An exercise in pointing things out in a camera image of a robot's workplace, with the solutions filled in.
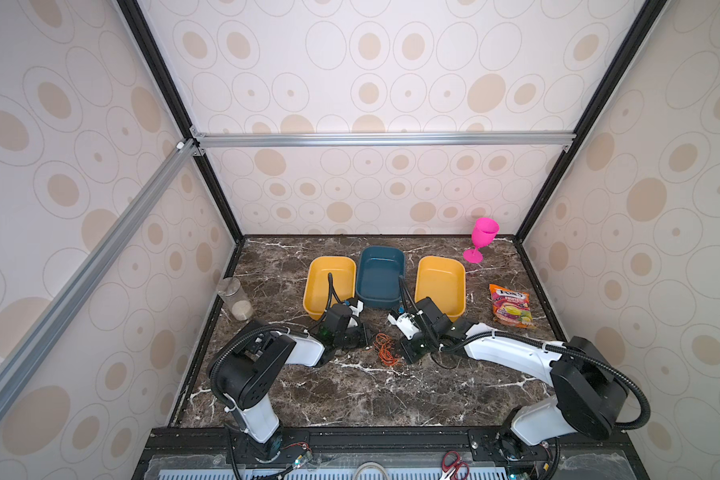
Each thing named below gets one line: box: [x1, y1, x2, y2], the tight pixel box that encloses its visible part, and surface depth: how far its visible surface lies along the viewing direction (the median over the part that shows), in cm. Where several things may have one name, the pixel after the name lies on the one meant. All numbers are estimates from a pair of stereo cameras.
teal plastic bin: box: [356, 246, 405, 309], surface depth 108 cm
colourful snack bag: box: [489, 284, 535, 328], surface depth 99 cm
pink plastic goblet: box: [463, 217, 500, 264], surface depth 106 cm
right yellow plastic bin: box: [414, 256, 466, 322], surface depth 107 cm
